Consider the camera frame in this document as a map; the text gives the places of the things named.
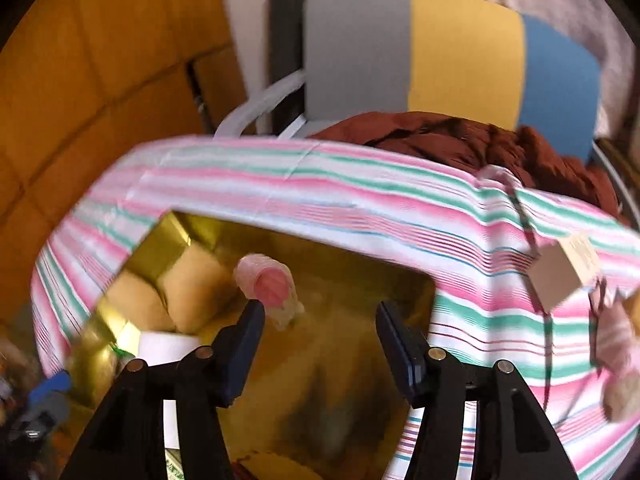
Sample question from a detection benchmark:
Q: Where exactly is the white foam block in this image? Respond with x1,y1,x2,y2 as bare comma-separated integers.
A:
137,332,200,450

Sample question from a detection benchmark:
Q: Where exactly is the dark red cloth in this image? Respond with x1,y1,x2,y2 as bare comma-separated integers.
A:
313,112,629,224

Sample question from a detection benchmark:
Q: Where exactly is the beige cardboard box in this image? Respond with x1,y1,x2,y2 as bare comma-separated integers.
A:
527,234,600,314

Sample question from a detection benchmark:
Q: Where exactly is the pink striped sock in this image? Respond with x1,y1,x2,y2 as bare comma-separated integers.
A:
593,286,639,422

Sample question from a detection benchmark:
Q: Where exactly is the striped pink green bedsheet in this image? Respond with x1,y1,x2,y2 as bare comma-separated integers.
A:
32,136,639,479

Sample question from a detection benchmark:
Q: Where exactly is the grey yellow blue chair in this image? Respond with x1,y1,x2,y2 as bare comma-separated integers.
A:
216,0,634,214

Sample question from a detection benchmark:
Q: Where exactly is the yellow sponge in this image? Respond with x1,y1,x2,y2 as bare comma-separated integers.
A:
105,270,176,333
158,242,238,335

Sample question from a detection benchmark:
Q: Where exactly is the gold storage box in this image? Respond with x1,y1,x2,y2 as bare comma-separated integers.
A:
67,211,435,479

